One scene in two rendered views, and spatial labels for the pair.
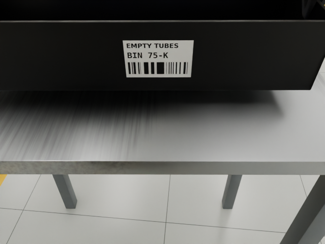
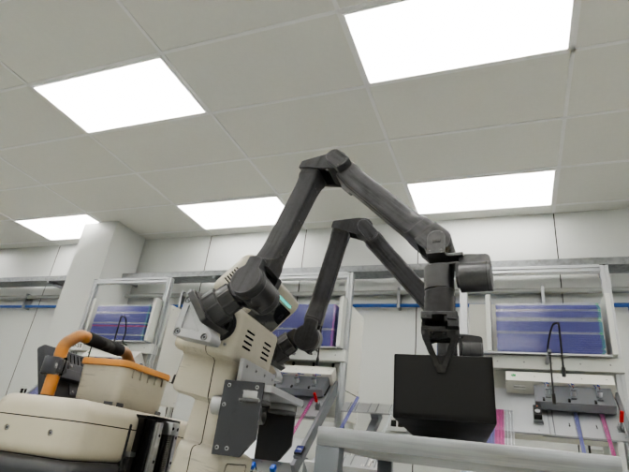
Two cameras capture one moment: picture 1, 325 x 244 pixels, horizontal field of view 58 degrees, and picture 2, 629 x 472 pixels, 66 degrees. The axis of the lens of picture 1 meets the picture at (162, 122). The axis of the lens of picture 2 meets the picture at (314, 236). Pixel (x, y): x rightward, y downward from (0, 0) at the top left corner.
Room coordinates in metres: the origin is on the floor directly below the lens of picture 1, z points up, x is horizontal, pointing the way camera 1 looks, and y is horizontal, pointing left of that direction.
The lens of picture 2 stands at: (0.49, -1.14, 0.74)
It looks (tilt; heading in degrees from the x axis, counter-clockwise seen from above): 25 degrees up; 108
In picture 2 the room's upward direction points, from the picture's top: 7 degrees clockwise
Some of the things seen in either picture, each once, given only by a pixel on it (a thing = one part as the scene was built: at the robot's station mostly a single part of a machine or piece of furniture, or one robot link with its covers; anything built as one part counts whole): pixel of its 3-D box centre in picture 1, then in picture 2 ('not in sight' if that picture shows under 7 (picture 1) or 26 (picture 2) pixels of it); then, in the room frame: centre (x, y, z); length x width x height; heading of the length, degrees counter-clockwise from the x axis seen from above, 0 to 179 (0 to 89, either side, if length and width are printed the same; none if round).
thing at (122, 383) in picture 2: not in sight; (124, 387); (-0.41, 0.06, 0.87); 0.23 x 0.15 x 0.11; 90
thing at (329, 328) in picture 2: not in sight; (299, 327); (-0.52, 1.80, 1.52); 0.51 x 0.13 x 0.27; 175
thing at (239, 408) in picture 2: not in sight; (256, 411); (-0.01, 0.06, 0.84); 0.28 x 0.16 x 0.22; 90
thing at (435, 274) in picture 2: not in sight; (442, 279); (0.45, -0.23, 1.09); 0.07 x 0.06 x 0.07; 172
